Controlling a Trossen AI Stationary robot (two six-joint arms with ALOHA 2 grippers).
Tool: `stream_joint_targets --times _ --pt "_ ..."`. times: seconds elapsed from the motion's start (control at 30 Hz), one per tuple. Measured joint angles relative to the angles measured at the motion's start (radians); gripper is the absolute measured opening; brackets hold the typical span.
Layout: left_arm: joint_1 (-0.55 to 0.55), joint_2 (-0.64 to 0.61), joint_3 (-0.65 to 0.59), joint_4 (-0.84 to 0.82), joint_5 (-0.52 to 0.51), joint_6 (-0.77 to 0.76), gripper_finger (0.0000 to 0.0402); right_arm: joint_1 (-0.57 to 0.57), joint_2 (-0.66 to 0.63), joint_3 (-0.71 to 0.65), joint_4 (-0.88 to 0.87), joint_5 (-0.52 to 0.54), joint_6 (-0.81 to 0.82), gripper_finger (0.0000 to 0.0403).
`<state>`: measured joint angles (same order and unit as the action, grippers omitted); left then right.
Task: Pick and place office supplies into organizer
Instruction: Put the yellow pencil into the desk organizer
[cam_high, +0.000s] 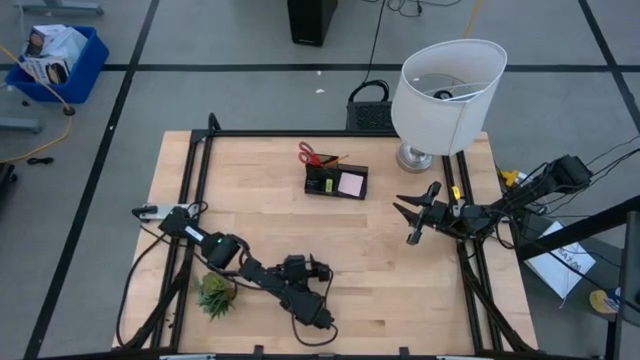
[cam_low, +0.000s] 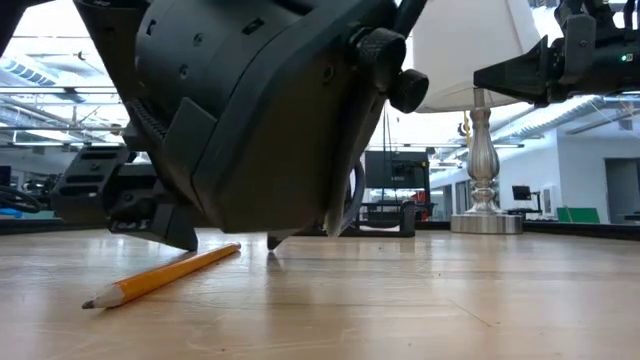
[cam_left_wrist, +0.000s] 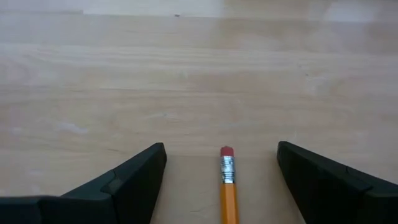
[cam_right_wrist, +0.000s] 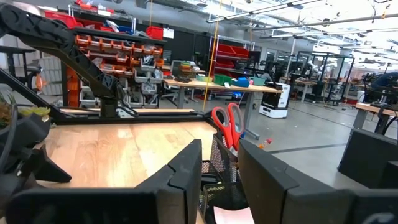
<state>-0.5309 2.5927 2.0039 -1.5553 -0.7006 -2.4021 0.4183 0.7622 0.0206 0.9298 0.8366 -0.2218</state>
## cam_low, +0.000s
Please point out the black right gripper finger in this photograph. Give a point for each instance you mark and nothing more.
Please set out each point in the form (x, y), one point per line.
(525, 75)

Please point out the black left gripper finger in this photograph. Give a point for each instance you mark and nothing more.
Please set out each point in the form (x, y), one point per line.
(160, 220)
(290, 165)

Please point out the yellow wooden pencil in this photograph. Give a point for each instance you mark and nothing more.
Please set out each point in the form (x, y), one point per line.
(165, 275)

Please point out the black mesh desk organizer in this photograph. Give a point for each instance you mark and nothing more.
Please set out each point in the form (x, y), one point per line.
(395, 220)

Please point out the white shade table lamp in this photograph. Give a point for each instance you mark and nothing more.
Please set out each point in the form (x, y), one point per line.
(465, 60)

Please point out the large black monitor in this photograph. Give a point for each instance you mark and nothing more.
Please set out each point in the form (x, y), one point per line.
(395, 170)

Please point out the small black monitor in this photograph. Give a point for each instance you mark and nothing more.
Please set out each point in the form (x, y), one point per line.
(521, 192)

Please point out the green board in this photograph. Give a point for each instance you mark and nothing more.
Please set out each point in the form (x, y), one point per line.
(577, 215)

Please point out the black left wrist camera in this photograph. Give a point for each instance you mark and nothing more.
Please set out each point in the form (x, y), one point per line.
(90, 180)

